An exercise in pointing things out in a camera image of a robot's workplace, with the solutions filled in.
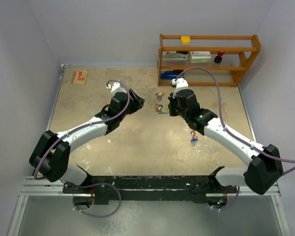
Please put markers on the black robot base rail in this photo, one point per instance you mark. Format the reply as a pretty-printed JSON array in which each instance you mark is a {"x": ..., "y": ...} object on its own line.
[{"x": 148, "y": 188}]

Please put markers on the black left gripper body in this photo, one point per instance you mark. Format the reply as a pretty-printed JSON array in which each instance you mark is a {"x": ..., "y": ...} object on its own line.
[{"x": 133, "y": 104}]

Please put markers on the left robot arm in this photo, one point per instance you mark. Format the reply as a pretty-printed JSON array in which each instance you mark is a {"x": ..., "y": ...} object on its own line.
[{"x": 50, "y": 157}]

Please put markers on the orange spiral notebook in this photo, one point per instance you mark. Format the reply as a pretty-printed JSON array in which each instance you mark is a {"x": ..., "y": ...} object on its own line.
[{"x": 79, "y": 77}]

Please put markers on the red black stamp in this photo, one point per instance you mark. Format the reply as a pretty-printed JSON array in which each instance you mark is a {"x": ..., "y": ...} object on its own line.
[{"x": 218, "y": 57}]

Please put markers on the blue stapler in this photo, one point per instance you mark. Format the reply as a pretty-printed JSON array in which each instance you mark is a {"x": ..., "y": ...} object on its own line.
[{"x": 170, "y": 74}]

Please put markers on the white staples box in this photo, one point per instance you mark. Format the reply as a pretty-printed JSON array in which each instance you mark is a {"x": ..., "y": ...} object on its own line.
[{"x": 199, "y": 56}]

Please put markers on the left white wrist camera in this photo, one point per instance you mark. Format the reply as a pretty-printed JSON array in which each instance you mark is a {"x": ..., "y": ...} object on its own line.
[{"x": 116, "y": 87}]

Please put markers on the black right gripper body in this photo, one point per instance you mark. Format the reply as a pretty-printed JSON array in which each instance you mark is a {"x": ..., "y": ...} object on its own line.
[{"x": 174, "y": 110}]

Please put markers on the aluminium frame rail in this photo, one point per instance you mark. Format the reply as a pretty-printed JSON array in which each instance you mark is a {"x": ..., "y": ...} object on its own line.
[{"x": 34, "y": 186}]

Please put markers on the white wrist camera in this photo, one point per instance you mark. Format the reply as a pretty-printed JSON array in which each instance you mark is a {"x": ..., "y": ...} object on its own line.
[
  {"x": 179, "y": 84},
  {"x": 116, "y": 87}
]

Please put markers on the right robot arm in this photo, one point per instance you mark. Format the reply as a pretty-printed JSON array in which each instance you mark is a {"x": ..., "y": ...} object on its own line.
[{"x": 262, "y": 163}]

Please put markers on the white stapler on shelf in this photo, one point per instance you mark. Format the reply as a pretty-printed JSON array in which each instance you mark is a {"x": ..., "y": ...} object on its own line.
[{"x": 175, "y": 55}]

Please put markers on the yellow box on shelf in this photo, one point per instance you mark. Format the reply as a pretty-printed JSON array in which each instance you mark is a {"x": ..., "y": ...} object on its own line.
[{"x": 185, "y": 40}]

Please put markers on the red S carabiner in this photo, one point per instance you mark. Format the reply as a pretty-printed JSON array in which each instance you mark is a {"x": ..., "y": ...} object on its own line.
[{"x": 193, "y": 134}]

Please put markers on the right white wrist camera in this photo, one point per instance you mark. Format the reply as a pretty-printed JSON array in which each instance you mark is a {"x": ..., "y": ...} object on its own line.
[{"x": 179, "y": 84}]

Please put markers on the wooden shelf rack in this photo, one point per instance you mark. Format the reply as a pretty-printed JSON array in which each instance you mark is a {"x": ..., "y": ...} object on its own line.
[{"x": 230, "y": 54}]

